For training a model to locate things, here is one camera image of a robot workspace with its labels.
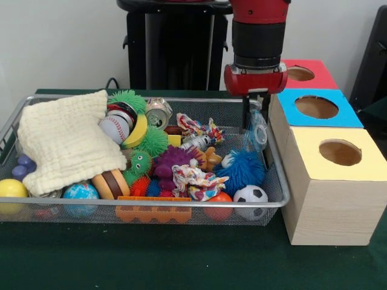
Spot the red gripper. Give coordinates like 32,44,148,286
223,62,288,129

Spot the crushed clear plastic bottle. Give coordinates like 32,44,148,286
245,108,269,152

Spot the colourful rope toy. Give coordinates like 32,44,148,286
176,112,226,144

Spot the crushed drink can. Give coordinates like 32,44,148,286
145,97,173,127

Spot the green puffer ball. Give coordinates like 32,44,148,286
107,89,148,115

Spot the cream waffle cloth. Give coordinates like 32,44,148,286
17,89,128,196

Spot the wooden box with three holes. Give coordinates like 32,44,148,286
267,59,387,246

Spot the blue puffer ball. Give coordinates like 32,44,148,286
214,149,266,197

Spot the soccer ball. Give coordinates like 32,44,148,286
232,184,269,219

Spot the purple spiky toy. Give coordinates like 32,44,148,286
152,145,202,190

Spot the dark green table cloth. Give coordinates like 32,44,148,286
357,95,387,129
0,88,387,290

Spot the black chair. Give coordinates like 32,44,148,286
349,5,387,105

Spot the white baseball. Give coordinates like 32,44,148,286
99,116,131,143

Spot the toy hamburger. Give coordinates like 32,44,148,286
91,169,131,199

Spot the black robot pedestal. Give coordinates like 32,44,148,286
116,0,235,91

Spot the silver wire mesh bin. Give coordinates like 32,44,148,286
0,94,290,226

